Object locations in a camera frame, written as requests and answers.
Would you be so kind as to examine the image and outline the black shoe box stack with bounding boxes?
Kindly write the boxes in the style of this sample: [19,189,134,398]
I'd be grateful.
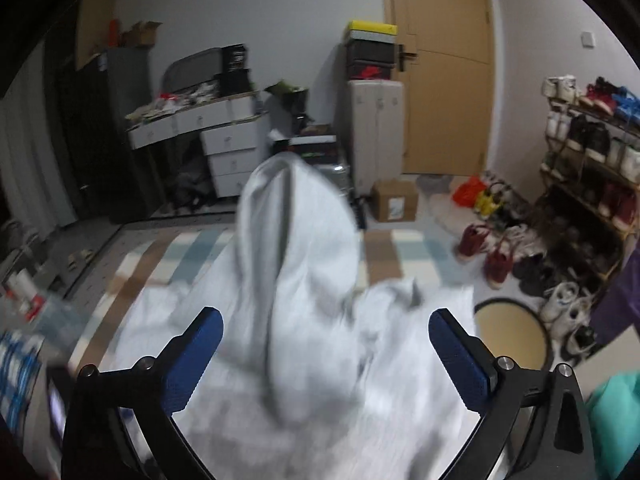
[345,39,396,80]

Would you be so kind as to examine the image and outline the round beige stool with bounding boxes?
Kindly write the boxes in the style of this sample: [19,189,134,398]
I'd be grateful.
[474,297,553,370]

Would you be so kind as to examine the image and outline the black wardrobe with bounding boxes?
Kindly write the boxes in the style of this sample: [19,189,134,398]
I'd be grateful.
[43,44,158,224]

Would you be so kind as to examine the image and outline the cardboard box on wardrobe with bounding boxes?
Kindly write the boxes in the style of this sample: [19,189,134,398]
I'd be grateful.
[122,21,162,49]

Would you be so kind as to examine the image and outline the teal garment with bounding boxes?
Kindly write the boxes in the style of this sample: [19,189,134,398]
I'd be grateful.
[586,372,639,479]

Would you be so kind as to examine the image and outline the black red shoe box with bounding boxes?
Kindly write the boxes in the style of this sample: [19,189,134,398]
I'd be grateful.
[288,134,340,164]

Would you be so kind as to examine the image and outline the checkered bed cover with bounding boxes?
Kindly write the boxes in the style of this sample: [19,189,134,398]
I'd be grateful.
[68,226,442,372]

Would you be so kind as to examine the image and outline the light grey hoodie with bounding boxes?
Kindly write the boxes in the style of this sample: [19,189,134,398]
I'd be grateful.
[104,154,475,479]

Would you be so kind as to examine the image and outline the wooden door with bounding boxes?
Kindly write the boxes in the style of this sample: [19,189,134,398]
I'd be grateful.
[385,0,495,176]

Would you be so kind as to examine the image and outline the wall light switch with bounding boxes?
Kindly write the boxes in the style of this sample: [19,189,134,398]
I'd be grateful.
[580,30,596,49]

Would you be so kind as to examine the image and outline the silver flat suitcase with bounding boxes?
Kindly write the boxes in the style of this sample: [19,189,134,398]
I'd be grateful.
[314,164,354,200]

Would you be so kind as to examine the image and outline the cardboard box on floor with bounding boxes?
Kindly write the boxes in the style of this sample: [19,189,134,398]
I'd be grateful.
[371,179,419,223]

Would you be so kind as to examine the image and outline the yellow lid shoe box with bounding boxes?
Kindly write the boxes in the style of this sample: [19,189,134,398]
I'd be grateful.
[343,20,397,44]

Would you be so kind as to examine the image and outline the blue plaid cloth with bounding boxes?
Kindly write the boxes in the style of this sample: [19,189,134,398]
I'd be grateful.
[0,330,44,439]

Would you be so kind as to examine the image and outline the red plastic bag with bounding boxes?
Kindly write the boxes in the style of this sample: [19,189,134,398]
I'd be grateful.
[451,176,487,208]

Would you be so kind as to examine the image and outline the purple bag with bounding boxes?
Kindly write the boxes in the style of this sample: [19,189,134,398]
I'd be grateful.
[590,245,640,346]

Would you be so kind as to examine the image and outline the white drawer desk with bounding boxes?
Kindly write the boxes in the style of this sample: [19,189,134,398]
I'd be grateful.
[128,91,270,198]

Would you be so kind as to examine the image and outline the wooden shoe rack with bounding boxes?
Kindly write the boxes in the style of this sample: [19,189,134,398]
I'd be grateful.
[536,75,639,292]

